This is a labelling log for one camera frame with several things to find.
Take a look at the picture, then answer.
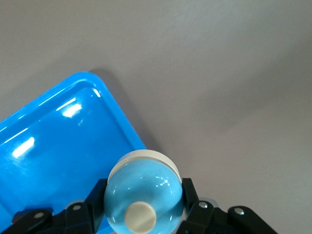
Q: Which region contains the blue dome call bell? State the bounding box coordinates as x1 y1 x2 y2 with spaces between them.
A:
103 149 185 234

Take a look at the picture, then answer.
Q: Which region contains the blue plastic tray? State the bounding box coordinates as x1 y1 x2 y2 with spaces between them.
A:
0 71 147 234

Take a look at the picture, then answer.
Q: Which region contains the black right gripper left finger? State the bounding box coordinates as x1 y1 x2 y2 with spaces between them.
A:
0 179 109 234

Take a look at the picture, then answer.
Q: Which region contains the brown table cover mat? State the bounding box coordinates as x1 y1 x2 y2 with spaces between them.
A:
0 0 312 234

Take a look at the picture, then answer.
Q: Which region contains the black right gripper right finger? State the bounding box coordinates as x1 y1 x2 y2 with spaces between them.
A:
176 177 278 234

